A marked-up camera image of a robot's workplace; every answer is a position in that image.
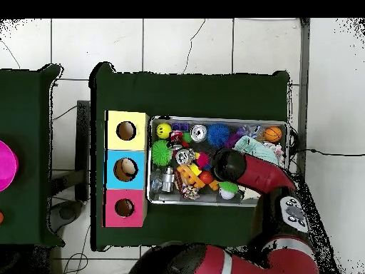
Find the green fuzzy toy with eyes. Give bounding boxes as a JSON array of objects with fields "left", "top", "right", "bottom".
[{"left": 150, "top": 139, "right": 173, "bottom": 167}]

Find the green spiky ball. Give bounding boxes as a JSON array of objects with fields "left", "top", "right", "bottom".
[{"left": 219, "top": 181, "right": 240, "bottom": 194}]

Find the silver drink can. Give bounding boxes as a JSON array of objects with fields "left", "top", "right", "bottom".
[{"left": 190, "top": 125, "right": 208, "bottom": 143}]

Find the purple spiky ball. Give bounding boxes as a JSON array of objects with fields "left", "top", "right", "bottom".
[{"left": 225, "top": 130, "right": 246, "bottom": 149}]

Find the grey vertical pole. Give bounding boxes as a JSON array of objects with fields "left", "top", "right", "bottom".
[{"left": 293, "top": 18, "right": 312, "bottom": 178}]

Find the black stand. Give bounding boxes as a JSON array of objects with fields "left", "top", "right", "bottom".
[{"left": 76, "top": 100, "right": 91, "bottom": 202}]

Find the blue spiky ball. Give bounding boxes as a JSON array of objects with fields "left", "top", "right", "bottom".
[{"left": 207, "top": 123, "right": 232, "bottom": 148}]

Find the dark green side table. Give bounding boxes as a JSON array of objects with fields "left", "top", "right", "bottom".
[{"left": 0, "top": 64, "right": 63, "bottom": 248}]

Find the small orange basketball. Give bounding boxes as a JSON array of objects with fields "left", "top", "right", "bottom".
[{"left": 264, "top": 126, "right": 283, "bottom": 143}]

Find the black cable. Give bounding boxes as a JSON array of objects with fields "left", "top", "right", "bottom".
[{"left": 296, "top": 147, "right": 365, "bottom": 158}]

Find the small red ball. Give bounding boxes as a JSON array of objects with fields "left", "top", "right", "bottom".
[{"left": 199, "top": 171, "right": 215, "bottom": 186}]

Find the mint green waffle cloth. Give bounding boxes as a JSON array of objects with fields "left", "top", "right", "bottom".
[{"left": 233, "top": 136, "right": 282, "bottom": 168}]

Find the pink round disc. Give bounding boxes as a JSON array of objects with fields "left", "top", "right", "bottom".
[{"left": 0, "top": 140, "right": 20, "bottom": 193}]

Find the yellow smiley ball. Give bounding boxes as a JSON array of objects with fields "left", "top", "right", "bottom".
[{"left": 155, "top": 122, "right": 173, "bottom": 140}]

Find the dark green table cloth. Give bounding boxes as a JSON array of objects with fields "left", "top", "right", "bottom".
[{"left": 89, "top": 61, "right": 292, "bottom": 252}]

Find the wooden box with three holes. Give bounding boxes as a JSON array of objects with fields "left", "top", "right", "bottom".
[{"left": 103, "top": 110, "right": 149, "bottom": 228}]

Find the clear shallow mesh bin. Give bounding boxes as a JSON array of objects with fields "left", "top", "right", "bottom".
[{"left": 148, "top": 116, "right": 292, "bottom": 209}]

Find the orange toy building block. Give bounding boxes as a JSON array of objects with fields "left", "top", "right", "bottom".
[{"left": 176, "top": 164, "right": 220, "bottom": 192}]

